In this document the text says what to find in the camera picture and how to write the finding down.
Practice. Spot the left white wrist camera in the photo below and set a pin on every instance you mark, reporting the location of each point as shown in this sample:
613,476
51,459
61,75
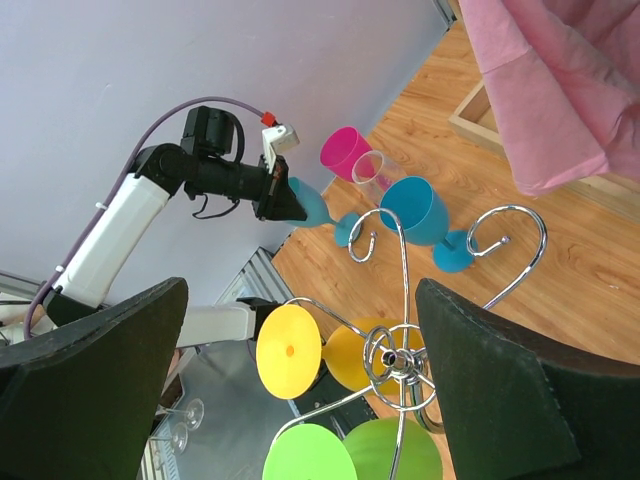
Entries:
277,138

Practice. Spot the blue wine glass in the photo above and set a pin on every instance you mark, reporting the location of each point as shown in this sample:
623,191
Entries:
318,213
425,220

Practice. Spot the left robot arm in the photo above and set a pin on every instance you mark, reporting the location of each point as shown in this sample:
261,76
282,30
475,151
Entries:
207,161

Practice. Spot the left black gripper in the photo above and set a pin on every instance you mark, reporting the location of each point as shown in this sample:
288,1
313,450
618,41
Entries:
277,201

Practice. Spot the chrome wine glass rack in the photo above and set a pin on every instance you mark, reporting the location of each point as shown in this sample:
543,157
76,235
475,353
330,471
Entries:
393,368

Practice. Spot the magenta plastic wine glass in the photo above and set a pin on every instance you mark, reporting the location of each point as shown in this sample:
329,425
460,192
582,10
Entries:
342,150

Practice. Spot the green plastic wine glass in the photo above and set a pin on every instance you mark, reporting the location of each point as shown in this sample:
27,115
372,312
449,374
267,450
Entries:
310,451

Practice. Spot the yellow plastic wine glass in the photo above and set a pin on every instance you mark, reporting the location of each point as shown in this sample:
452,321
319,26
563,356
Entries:
290,350

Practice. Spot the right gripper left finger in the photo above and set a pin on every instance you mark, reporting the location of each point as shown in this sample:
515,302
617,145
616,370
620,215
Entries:
79,402

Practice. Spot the pink t-shirt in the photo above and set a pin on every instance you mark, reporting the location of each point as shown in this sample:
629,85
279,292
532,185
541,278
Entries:
575,59

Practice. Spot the aluminium frame rail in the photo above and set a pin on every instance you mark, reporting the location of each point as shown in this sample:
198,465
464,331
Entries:
257,278

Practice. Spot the clear wine glass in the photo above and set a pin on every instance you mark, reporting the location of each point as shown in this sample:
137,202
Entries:
374,173

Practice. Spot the spare clear wine glasses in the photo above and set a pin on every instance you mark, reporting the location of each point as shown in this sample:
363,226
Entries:
192,417

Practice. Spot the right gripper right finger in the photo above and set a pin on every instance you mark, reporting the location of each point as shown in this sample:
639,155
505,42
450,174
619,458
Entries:
519,405

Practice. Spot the wooden clothes rack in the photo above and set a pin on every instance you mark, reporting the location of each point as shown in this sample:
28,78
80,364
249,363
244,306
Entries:
542,154

